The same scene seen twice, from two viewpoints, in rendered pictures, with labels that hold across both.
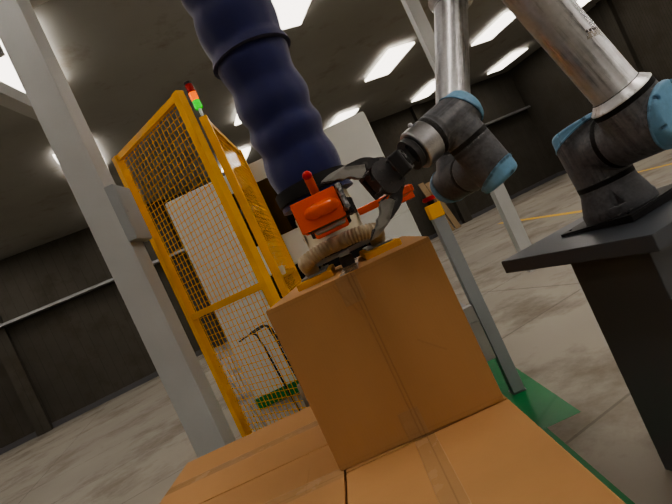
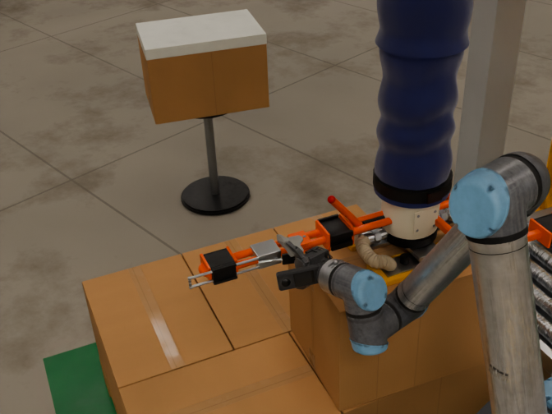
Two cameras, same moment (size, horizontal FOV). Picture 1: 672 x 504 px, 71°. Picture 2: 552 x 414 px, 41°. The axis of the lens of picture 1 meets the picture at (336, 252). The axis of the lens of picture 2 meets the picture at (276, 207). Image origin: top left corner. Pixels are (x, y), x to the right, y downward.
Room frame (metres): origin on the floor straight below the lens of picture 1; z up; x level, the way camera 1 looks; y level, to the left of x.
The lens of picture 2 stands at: (0.30, -1.53, 2.29)
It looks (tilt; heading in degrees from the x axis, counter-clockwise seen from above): 33 degrees down; 67
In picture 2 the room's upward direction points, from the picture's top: 3 degrees counter-clockwise
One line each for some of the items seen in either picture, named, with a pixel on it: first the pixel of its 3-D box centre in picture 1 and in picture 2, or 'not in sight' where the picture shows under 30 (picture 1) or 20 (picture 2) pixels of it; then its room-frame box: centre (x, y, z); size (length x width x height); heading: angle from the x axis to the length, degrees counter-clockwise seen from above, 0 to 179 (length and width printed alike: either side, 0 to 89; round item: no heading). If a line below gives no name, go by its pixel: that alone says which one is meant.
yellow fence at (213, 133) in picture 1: (283, 265); not in sight; (3.50, 0.39, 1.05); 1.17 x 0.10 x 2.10; 0
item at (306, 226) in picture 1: (319, 212); (218, 264); (0.76, 0.00, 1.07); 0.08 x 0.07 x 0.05; 179
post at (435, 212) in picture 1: (474, 297); not in sight; (2.29, -0.52, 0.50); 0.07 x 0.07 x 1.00; 0
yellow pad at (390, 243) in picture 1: (375, 243); (425, 255); (1.36, -0.11, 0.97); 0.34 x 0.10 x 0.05; 179
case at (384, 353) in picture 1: (378, 328); (397, 296); (1.34, -0.02, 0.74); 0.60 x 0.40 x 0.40; 177
